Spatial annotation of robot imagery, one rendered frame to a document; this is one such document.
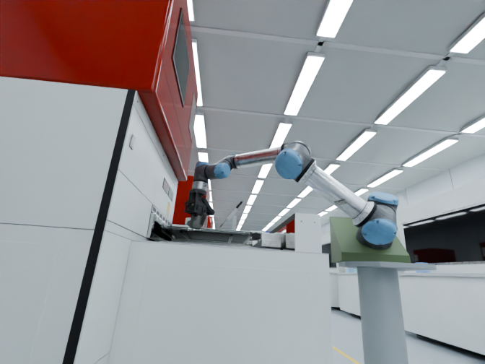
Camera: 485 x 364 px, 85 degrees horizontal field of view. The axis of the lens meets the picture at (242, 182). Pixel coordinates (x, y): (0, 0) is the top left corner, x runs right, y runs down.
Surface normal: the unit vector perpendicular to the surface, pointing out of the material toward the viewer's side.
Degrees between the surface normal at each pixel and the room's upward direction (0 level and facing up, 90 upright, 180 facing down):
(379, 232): 137
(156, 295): 90
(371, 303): 90
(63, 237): 90
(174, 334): 90
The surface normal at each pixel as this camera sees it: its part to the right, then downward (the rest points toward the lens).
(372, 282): -0.61, -0.29
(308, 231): 0.08, -0.32
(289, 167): -0.55, 0.31
